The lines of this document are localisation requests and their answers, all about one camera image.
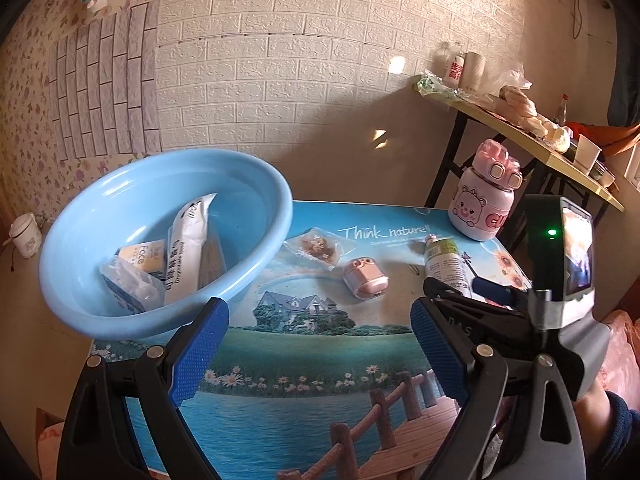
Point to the person's right forearm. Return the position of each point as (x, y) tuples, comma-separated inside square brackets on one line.
[(600, 425)]

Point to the green clear plastic bag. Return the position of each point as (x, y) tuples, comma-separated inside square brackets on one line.
[(435, 85)]

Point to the clear bag with brown trinket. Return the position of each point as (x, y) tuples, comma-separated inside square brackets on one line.
[(315, 247)]

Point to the clear bottle with red label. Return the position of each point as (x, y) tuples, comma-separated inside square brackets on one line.
[(452, 67)]

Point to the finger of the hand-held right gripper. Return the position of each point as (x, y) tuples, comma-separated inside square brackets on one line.
[(492, 290), (480, 320)]

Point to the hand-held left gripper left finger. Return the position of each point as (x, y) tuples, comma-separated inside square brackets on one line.
[(197, 355)]

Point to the white bowl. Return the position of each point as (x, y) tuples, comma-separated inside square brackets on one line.
[(604, 176)]

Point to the pink printed cloth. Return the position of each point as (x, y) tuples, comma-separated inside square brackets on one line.
[(625, 350)]

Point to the bag of white bread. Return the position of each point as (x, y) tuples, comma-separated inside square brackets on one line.
[(555, 135)]

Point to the clear plastic packet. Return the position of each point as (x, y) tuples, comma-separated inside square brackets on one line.
[(127, 285)]

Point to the stack of paper cups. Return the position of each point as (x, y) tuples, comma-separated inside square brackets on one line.
[(473, 71)]

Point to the white paper cup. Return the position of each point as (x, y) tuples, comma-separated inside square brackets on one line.
[(586, 154)]

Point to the glass bottle with red cap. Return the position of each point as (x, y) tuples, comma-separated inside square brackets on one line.
[(562, 110)]

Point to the bag of flat buns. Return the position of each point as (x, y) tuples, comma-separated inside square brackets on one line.
[(517, 97)]

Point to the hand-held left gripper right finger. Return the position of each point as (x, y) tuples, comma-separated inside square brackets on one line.
[(440, 355)]

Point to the green label spray bottle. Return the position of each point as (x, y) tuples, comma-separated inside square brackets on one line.
[(445, 260)]

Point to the dark hanging garment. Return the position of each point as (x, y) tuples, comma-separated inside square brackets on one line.
[(625, 70)]

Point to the pink cartoon water bottle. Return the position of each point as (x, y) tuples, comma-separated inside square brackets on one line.
[(475, 205)]

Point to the small pink case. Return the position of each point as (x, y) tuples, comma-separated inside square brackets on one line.
[(362, 280)]

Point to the orange cloth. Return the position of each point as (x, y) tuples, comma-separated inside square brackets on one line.
[(615, 137)]

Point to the wooden folding table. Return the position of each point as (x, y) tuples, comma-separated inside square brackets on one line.
[(500, 120)]

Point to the white spoon packet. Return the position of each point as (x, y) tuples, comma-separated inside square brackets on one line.
[(190, 245)]

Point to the light blue plastic basin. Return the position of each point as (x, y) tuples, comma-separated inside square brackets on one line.
[(100, 200)]

